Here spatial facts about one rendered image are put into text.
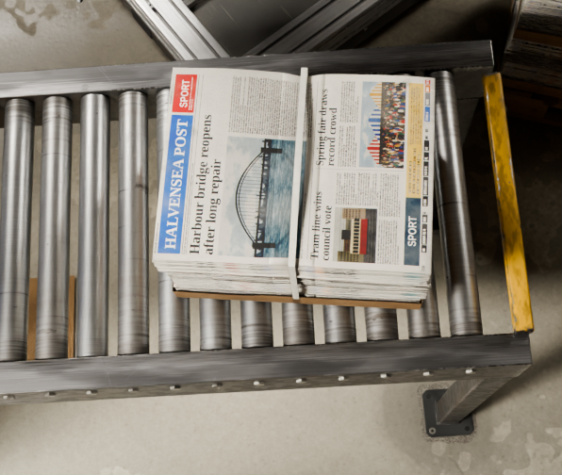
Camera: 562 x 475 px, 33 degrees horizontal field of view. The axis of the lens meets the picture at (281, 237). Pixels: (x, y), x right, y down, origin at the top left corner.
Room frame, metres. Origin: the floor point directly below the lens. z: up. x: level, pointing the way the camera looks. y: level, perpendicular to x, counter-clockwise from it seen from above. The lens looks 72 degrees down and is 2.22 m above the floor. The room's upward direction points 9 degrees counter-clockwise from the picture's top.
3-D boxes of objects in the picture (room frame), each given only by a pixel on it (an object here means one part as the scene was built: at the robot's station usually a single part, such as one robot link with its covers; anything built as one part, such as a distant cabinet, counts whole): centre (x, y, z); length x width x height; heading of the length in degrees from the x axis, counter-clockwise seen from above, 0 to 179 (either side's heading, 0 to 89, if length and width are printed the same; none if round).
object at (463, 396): (0.21, -0.32, 0.34); 0.06 x 0.06 x 0.68; 84
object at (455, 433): (0.21, -0.32, 0.01); 0.14 x 0.13 x 0.01; 174
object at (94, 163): (0.53, 0.30, 0.78); 0.47 x 0.05 x 0.05; 174
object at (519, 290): (0.45, -0.36, 0.81); 0.43 x 0.03 x 0.02; 174
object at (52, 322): (0.54, 0.36, 0.78); 0.47 x 0.05 x 0.05; 174
